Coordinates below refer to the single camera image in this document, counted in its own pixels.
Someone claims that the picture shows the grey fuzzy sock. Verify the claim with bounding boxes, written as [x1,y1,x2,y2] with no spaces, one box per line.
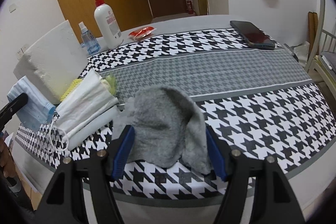
[123,86,212,174]

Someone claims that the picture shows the wall socket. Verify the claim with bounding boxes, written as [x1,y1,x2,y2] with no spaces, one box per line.
[16,44,30,60]

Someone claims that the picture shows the houndstooth table cloth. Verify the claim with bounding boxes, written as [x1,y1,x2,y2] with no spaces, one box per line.
[15,28,335,206]

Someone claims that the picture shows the person left hand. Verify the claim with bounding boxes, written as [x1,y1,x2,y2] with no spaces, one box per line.
[0,139,17,178]

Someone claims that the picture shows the yellow foam fruit net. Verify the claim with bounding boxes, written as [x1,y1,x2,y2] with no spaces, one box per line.
[60,79,83,102]

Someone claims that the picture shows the white red pump bottle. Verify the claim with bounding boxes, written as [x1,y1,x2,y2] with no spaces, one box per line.
[94,0,123,50]

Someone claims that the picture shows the green floral tissue pack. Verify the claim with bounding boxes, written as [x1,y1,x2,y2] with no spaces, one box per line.
[101,73,117,96]

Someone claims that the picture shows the white styrofoam box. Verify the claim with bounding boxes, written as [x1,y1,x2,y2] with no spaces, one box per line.
[13,20,88,105]

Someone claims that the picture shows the white face mask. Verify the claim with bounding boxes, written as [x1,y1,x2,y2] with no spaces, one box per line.
[48,69,118,153]

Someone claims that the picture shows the white foam sheet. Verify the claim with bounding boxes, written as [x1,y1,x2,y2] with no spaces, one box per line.
[68,106,120,151]

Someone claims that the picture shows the red snack packet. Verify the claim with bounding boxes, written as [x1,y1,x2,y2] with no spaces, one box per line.
[129,26,156,41]

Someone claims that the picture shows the red fire extinguisher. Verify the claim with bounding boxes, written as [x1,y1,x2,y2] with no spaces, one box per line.
[186,0,194,14]

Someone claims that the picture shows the wooden sticks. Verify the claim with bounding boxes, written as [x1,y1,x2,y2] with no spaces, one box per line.
[307,11,318,54]

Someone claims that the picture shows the metal bunk bed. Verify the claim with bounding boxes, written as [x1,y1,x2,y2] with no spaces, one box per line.
[305,0,335,95]

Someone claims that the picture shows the black smartphone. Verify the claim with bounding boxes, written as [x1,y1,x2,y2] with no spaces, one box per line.
[230,20,275,50]

